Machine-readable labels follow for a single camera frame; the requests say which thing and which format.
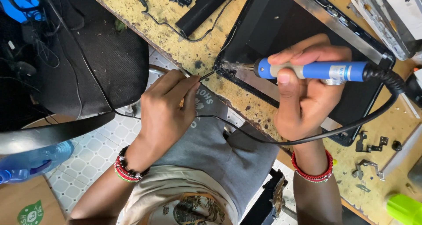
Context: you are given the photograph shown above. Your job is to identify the person's left hand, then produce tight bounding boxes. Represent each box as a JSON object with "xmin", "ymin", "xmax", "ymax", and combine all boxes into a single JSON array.
[{"xmin": 132, "ymin": 70, "xmax": 202, "ymax": 166}]

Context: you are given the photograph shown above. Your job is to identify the person's right hand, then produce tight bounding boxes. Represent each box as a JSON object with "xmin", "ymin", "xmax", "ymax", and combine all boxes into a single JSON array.
[{"xmin": 268, "ymin": 34, "xmax": 353, "ymax": 147}]

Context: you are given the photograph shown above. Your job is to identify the blue soldering iron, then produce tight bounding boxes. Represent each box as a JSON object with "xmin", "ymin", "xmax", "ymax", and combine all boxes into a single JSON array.
[{"xmin": 220, "ymin": 57, "xmax": 407, "ymax": 95}]

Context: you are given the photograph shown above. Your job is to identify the thin metal tweezers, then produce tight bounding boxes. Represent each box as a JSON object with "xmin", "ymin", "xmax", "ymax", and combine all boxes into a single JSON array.
[{"xmin": 198, "ymin": 70, "xmax": 217, "ymax": 82}]

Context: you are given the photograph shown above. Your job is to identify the grey shorts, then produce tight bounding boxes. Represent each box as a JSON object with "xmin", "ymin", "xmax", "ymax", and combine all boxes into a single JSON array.
[{"xmin": 152, "ymin": 85, "xmax": 281, "ymax": 219}]

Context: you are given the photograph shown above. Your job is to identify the black office chair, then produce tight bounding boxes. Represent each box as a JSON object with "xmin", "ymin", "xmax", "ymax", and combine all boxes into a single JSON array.
[{"xmin": 0, "ymin": 0, "xmax": 149, "ymax": 133}]

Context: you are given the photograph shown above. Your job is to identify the beige printed shirt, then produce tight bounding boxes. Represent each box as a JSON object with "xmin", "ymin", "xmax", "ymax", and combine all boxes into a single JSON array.
[{"xmin": 119, "ymin": 166, "xmax": 239, "ymax": 225}]

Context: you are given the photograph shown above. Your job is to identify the black laptop lid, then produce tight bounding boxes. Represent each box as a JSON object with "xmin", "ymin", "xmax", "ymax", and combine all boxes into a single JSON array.
[{"xmin": 213, "ymin": 0, "xmax": 396, "ymax": 147}]

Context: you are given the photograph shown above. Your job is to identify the black worn stool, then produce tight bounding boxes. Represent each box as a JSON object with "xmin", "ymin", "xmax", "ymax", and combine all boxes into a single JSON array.
[{"xmin": 241, "ymin": 169, "xmax": 288, "ymax": 225}]

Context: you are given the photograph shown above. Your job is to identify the grey flat strip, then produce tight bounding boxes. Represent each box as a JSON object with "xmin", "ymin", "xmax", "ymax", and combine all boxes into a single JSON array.
[{"xmin": 382, "ymin": 123, "xmax": 422, "ymax": 176}]

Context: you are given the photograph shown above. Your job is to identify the black device with orange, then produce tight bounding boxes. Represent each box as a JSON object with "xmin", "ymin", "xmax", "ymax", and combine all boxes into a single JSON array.
[{"xmin": 405, "ymin": 67, "xmax": 422, "ymax": 108}]

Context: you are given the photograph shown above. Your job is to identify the black plastic bezel strip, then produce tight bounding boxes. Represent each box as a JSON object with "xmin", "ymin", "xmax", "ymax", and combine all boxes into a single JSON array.
[{"xmin": 0, "ymin": 111, "xmax": 116, "ymax": 155}]

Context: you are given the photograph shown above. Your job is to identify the long black laptop battery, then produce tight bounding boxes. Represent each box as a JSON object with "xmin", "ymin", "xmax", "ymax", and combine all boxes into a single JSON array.
[{"xmin": 175, "ymin": 0, "xmax": 239, "ymax": 37}]

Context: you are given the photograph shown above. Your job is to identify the grey laptop chassis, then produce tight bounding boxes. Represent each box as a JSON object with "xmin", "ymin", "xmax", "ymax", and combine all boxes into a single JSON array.
[{"xmin": 350, "ymin": 0, "xmax": 422, "ymax": 61}]

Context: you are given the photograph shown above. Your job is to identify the dark grey object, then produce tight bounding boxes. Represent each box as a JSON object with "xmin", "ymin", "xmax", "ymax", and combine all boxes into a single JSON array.
[{"xmin": 408, "ymin": 156, "xmax": 422, "ymax": 190}]

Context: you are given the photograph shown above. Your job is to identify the blue plastic bottle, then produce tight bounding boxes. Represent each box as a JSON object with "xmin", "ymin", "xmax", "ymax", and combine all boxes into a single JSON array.
[{"xmin": 0, "ymin": 140, "xmax": 75, "ymax": 185}]

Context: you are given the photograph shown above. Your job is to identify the bright green plastic object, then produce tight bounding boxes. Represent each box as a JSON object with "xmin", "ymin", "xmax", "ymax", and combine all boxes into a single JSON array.
[{"xmin": 386, "ymin": 194, "xmax": 422, "ymax": 225}]

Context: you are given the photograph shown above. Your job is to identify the brown paper bag green logo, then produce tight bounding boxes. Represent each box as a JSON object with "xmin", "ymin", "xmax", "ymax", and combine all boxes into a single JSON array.
[{"xmin": 0, "ymin": 176, "xmax": 66, "ymax": 225}]

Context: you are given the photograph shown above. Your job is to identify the blue bag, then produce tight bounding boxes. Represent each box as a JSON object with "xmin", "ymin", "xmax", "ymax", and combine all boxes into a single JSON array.
[{"xmin": 0, "ymin": 0, "xmax": 45, "ymax": 24}]

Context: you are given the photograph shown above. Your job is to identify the black soldering iron cord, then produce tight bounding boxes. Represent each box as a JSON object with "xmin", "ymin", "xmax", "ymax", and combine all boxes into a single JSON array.
[{"xmin": 114, "ymin": 86, "xmax": 401, "ymax": 146}]

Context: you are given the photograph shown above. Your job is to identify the black laptop hinge bracket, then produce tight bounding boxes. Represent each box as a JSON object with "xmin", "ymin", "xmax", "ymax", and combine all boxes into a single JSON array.
[{"xmin": 355, "ymin": 132, "xmax": 389, "ymax": 153}]

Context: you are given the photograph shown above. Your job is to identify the red black beaded bracelet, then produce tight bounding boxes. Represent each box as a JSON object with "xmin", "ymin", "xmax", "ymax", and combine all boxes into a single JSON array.
[{"xmin": 114, "ymin": 146, "xmax": 151, "ymax": 183}]

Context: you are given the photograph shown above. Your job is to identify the silver laptop hinge bracket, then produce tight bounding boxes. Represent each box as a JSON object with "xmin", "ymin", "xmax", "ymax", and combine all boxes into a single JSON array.
[{"xmin": 352, "ymin": 159, "xmax": 386, "ymax": 181}]

